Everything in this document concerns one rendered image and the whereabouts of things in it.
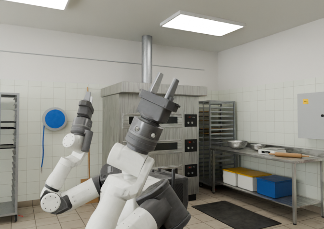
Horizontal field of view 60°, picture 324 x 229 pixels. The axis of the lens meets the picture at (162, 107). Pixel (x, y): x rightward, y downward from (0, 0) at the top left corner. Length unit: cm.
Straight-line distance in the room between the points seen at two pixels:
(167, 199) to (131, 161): 22
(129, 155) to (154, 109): 14
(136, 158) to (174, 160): 412
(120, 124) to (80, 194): 318
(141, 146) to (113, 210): 18
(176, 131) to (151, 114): 410
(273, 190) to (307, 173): 68
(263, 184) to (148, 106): 424
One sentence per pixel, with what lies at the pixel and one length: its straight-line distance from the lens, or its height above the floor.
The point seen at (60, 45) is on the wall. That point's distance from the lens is 539.
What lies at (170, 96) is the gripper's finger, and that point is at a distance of 76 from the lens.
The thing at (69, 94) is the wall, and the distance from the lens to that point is 528.
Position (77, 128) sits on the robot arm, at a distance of 133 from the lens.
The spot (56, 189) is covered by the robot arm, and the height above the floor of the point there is 116.
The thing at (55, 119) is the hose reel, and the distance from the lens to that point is 509.
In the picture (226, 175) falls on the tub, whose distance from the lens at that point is 556.
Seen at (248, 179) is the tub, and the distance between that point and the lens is 514.
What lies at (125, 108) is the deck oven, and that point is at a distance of 445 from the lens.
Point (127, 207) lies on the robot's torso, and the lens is 103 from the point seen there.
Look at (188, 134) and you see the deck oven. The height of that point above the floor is 118.
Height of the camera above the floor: 147
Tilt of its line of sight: 2 degrees up
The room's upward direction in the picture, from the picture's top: straight up
